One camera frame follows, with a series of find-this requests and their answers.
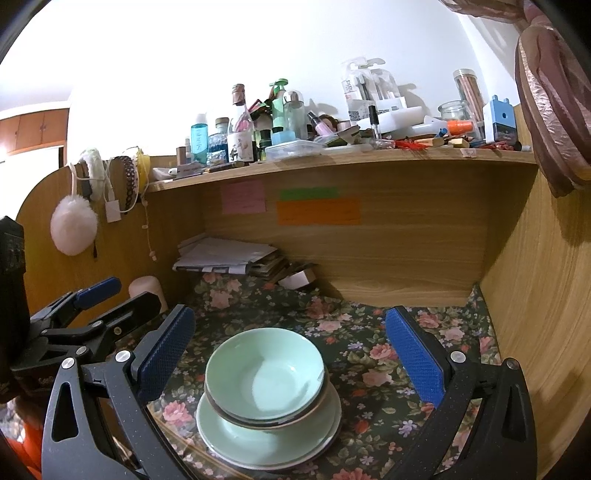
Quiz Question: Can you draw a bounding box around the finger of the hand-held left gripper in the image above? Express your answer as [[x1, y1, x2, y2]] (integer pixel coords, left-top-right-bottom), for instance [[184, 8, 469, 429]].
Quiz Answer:
[[44, 292, 160, 365], [30, 277, 122, 326]]

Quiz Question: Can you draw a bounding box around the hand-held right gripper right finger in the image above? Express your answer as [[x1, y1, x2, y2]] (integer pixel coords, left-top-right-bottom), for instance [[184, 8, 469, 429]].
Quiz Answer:
[[385, 305, 539, 480]]

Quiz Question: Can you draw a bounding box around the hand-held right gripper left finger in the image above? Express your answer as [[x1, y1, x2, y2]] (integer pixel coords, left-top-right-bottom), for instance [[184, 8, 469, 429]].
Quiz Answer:
[[41, 305, 204, 480]]

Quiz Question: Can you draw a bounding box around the mint green bowl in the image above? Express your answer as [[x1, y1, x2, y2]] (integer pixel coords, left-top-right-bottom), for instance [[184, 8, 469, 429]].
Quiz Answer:
[[204, 328, 326, 422]]

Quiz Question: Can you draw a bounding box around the mint green plate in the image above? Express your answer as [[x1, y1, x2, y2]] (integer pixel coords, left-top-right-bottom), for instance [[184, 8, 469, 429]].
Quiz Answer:
[[196, 392, 342, 468]]

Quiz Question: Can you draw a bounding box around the pink bowl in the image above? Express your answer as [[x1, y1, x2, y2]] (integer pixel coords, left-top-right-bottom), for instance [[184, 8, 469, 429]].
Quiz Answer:
[[206, 378, 331, 430]]

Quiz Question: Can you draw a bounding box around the person's left forearm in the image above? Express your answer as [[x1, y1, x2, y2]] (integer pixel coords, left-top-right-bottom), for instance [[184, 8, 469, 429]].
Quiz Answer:
[[7, 404, 47, 464]]

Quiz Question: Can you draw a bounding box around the beige cylindrical cup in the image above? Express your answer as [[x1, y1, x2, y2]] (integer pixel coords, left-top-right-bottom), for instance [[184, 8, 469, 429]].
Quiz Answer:
[[128, 275, 168, 315]]

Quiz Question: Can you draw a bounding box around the floral tablecloth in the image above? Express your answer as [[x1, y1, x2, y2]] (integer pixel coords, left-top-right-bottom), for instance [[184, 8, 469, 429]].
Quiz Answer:
[[139, 270, 504, 480]]

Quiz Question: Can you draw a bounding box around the white fluffy pom-pom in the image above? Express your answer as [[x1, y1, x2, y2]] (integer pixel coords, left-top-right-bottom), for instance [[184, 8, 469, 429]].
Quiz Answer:
[[50, 194, 99, 256]]

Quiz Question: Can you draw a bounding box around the stack of white papers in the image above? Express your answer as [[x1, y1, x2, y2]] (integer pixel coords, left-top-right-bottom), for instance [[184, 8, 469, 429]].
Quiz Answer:
[[173, 233, 278, 274]]

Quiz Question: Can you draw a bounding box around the yellow cloth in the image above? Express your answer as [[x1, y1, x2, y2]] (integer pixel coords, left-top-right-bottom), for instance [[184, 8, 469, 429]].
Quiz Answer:
[[134, 148, 151, 185]]

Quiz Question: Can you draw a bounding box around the stack of notebooks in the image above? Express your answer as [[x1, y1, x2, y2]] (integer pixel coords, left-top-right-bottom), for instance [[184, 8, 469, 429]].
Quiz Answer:
[[249, 251, 291, 281]]

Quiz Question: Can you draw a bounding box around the small white box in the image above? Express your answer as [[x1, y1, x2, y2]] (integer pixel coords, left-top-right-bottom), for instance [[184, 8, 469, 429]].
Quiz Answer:
[[278, 265, 317, 289]]

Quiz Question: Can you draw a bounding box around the pink sticky note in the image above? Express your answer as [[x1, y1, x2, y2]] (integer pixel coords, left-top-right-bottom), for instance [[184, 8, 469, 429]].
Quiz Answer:
[[221, 180, 267, 214]]

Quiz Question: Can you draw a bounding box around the orange sticky note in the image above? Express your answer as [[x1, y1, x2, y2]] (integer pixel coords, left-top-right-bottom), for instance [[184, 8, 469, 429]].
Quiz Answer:
[[276, 198, 362, 226]]

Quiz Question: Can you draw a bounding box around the tall blue liquid bottle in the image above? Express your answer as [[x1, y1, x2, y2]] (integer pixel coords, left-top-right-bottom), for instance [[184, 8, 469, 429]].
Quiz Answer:
[[191, 114, 209, 164]]

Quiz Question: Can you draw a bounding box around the square blue liquid bottle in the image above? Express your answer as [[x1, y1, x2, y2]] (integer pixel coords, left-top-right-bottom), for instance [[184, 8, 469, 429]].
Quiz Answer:
[[208, 117, 230, 167]]

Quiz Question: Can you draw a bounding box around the green sticky note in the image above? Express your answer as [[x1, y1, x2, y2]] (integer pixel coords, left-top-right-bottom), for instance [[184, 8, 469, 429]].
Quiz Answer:
[[278, 187, 339, 201]]

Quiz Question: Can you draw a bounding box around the clear glass bottle illustrated label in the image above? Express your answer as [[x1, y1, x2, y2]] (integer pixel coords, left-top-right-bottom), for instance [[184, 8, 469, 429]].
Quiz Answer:
[[227, 84, 256, 163]]

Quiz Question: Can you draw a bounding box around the clear plastic lidded box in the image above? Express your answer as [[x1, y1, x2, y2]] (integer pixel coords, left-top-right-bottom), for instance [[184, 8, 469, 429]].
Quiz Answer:
[[265, 141, 324, 161]]

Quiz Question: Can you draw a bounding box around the white bottle orange cap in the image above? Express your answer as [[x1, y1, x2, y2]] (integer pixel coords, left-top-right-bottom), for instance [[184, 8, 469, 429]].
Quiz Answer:
[[424, 116, 476, 137]]

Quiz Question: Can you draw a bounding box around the white rectangular box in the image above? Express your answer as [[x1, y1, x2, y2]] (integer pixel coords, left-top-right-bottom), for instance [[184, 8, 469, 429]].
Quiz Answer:
[[369, 106, 426, 130]]

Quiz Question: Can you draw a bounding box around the glass jar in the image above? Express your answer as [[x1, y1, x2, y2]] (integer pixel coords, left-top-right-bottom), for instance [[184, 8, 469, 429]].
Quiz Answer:
[[438, 100, 471, 123]]

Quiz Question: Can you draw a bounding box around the blue pencil sharpener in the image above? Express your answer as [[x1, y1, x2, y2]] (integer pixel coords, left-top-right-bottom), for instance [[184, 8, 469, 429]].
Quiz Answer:
[[482, 95, 520, 145]]

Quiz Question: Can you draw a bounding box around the green pump bottle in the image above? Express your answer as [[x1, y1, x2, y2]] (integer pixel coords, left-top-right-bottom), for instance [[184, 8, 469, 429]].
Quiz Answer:
[[269, 79, 289, 134]]

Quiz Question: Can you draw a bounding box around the pink cosmetic bottle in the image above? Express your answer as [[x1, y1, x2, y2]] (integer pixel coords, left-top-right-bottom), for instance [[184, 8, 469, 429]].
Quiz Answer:
[[307, 111, 334, 137]]

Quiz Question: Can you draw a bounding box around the clear bottle silver cap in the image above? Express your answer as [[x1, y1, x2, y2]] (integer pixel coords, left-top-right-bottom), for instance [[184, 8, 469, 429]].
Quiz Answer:
[[283, 90, 306, 139]]

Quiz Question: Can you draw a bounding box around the clear tube of pencils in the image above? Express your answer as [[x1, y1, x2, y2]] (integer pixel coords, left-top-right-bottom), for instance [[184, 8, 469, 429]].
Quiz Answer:
[[452, 69, 483, 121]]

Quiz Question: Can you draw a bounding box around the toothbrush pack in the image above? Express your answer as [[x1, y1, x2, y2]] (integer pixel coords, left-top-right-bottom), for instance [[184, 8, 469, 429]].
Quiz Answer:
[[341, 58, 400, 121]]

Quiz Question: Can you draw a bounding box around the pink striped curtain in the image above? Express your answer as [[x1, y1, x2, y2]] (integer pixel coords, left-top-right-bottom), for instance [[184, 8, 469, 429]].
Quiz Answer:
[[438, 0, 591, 198]]

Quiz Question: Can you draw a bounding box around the white cable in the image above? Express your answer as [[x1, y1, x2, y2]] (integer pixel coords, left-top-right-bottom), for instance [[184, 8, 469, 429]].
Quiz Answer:
[[139, 185, 158, 261]]

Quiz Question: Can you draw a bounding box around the wooden wall cabinet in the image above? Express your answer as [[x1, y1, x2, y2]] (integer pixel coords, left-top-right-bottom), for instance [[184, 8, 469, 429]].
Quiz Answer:
[[0, 107, 70, 155]]

